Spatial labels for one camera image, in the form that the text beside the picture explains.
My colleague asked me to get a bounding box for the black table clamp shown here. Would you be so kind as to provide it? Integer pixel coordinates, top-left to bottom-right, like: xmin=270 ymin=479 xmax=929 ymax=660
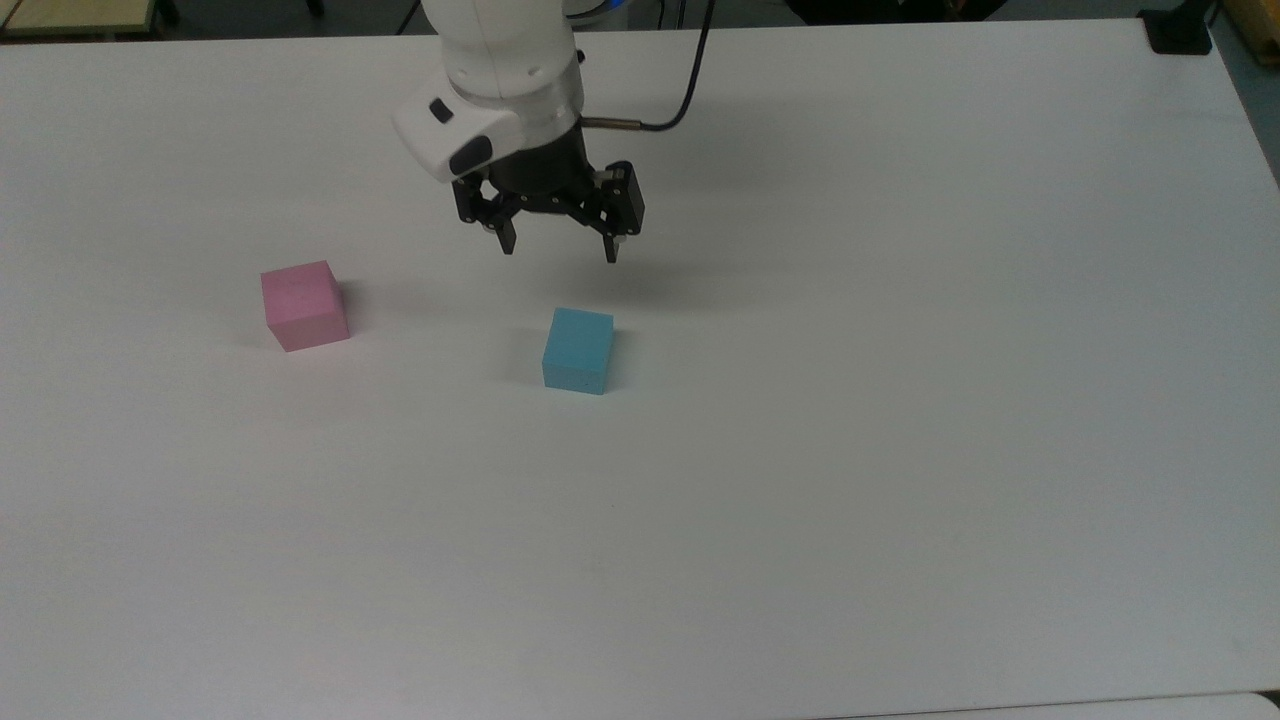
xmin=1140 ymin=0 xmax=1216 ymax=56

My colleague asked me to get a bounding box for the light wooden desk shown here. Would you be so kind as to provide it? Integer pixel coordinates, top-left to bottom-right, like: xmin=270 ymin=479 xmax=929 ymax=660
xmin=0 ymin=0 xmax=166 ymax=39

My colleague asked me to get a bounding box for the blue foam cube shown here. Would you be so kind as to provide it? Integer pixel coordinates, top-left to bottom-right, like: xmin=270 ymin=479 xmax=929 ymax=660
xmin=542 ymin=307 xmax=615 ymax=396

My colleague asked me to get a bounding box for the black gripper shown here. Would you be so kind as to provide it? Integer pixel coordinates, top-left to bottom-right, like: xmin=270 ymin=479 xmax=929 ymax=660
xmin=452 ymin=122 xmax=646 ymax=266

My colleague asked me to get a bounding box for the pink foam cube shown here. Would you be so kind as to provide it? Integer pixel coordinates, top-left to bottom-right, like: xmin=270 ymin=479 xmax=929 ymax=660
xmin=260 ymin=260 xmax=351 ymax=353

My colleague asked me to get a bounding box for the orange wooden desk edge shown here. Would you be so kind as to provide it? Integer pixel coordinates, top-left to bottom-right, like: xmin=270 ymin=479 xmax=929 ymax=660
xmin=1215 ymin=0 xmax=1280 ymax=69

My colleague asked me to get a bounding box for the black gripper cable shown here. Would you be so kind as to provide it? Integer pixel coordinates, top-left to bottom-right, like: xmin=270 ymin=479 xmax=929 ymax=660
xmin=580 ymin=0 xmax=716 ymax=133

